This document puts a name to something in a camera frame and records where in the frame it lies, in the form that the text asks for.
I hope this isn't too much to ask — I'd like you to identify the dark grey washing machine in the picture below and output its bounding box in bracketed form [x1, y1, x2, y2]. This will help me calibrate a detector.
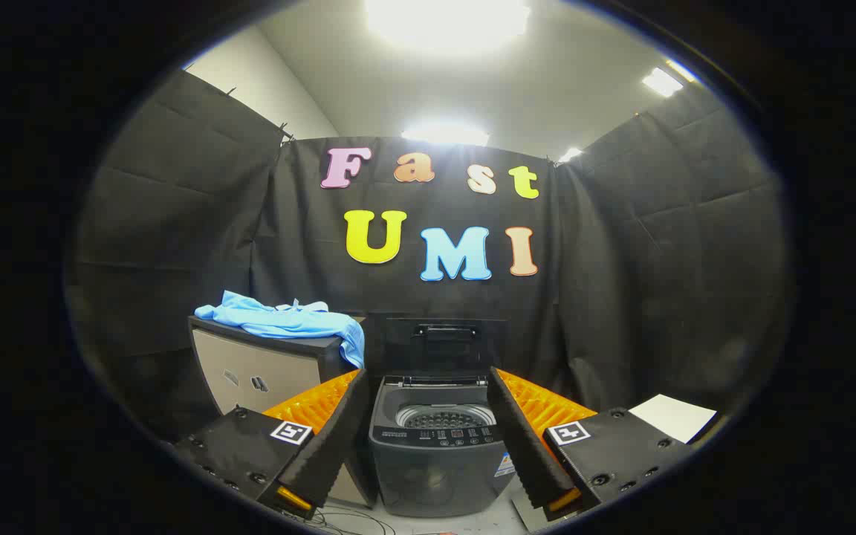
[367, 375, 518, 519]

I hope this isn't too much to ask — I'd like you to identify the black floor cable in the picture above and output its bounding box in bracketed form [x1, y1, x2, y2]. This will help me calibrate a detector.
[302, 505, 399, 535]

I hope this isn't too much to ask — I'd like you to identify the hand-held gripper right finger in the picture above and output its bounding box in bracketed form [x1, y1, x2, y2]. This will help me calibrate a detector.
[487, 366, 696, 522]

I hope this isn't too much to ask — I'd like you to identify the grey cabinet with dark top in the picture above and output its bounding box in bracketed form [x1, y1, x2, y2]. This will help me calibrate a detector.
[189, 316, 380, 510]

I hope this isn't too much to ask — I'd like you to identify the light blue polo shirt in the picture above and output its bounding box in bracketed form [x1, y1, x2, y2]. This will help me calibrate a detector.
[194, 290, 366, 370]

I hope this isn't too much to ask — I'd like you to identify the black backdrop cloth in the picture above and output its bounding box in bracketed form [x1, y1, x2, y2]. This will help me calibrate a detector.
[64, 68, 793, 447]

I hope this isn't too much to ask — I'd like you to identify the white paper sheet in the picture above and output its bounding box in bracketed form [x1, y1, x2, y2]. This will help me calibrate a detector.
[627, 394, 719, 444]

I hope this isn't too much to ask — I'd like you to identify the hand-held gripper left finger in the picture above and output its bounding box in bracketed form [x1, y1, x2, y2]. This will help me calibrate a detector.
[174, 369, 373, 521]

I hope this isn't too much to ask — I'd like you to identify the ceiling light panel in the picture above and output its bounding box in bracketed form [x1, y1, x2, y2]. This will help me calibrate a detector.
[402, 123, 490, 147]
[642, 67, 685, 98]
[365, 0, 531, 53]

